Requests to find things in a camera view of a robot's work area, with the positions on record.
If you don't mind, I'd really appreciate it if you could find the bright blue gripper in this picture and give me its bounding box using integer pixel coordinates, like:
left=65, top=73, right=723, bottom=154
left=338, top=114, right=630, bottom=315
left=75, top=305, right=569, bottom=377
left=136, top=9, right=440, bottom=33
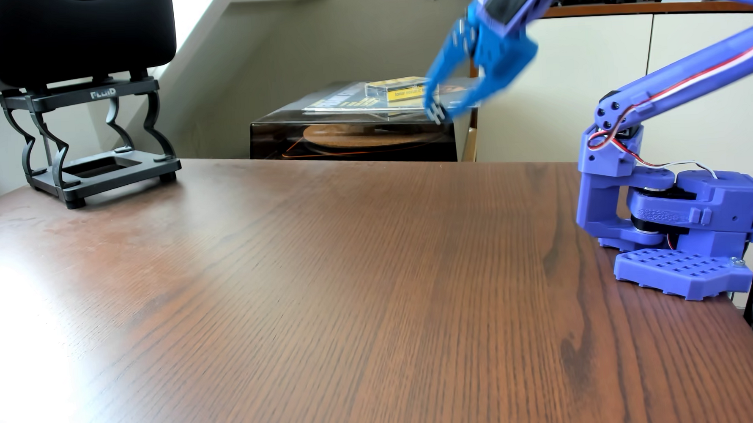
left=421, top=4, right=542, bottom=122

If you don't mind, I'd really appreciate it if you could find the yellow cassette case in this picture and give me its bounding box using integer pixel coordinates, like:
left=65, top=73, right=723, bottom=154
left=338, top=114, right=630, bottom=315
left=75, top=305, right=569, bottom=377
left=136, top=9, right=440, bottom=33
left=364, top=75, right=433, bottom=105

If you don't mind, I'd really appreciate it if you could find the white cabinet with wooden top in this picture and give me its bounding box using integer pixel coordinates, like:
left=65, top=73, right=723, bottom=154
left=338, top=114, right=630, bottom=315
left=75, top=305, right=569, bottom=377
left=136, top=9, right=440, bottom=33
left=455, top=0, right=753, bottom=322

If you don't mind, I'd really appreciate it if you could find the turntable with smoked dust cover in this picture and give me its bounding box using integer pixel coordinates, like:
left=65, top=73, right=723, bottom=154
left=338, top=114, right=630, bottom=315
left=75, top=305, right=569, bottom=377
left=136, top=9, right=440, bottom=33
left=247, top=76, right=483, bottom=171

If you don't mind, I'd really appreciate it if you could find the black speaker stand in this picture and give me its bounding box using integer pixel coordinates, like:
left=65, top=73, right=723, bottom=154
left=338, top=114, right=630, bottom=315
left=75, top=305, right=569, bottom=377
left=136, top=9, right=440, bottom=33
left=0, top=68, right=184, bottom=213

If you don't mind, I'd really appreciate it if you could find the black studio speaker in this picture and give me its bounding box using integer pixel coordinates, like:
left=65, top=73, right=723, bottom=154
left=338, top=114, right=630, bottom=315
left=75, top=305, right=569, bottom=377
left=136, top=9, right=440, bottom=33
left=0, top=0, right=179, bottom=94

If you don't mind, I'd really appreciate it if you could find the record sleeve in plastic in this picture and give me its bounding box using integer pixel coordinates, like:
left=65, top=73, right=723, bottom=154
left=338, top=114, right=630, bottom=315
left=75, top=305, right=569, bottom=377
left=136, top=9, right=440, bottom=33
left=301, top=76, right=481, bottom=118

